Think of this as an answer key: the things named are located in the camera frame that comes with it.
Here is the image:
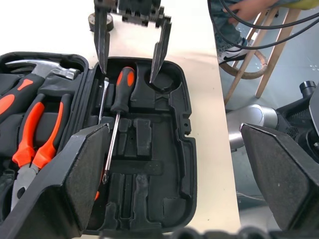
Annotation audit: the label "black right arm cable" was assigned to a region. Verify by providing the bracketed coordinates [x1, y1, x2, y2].
[207, 0, 319, 48]
[221, 8, 319, 28]

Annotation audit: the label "black plastic tool case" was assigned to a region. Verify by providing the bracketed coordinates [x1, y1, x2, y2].
[0, 51, 197, 236]

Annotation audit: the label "thin white cable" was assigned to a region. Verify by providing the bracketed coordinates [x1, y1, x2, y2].
[236, 191, 264, 200]

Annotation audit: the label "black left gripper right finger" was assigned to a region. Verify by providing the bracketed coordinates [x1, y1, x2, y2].
[238, 122, 319, 232]

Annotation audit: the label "Phillips screwdriver black orange handle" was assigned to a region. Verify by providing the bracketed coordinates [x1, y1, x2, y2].
[101, 66, 137, 185]

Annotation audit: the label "orange handled pliers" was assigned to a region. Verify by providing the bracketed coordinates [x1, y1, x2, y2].
[11, 94, 72, 212]

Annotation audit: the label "white sneaker black swoosh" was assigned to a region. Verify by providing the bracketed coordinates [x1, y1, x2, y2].
[217, 37, 253, 65]

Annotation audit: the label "bystander bare hand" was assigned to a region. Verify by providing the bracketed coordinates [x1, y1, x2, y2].
[222, 0, 272, 22]

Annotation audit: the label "steel hammer black orange handle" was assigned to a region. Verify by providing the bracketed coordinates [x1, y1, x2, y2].
[0, 59, 81, 118]

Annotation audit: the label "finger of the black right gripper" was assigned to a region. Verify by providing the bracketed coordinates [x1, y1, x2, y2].
[149, 18, 173, 84]
[94, 0, 111, 75]

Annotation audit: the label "flat screwdriver black orange handle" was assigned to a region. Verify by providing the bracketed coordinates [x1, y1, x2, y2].
[94, 77, 111, 202]

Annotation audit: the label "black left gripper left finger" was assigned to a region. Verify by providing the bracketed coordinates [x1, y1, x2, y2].
[0, 122, 111, 239]

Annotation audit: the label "blue jeans leg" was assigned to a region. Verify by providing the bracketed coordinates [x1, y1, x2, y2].
[208, 0, 250, 54]

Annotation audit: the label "wooden stool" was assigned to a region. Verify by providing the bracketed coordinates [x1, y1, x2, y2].
[219, 4, 304, 105]

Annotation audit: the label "silver and black robot body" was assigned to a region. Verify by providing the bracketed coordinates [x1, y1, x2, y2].
[225, 81, 319, 152]

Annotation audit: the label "bystander yellow garment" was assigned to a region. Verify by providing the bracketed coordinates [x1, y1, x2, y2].
[279, 0, 319, 11]

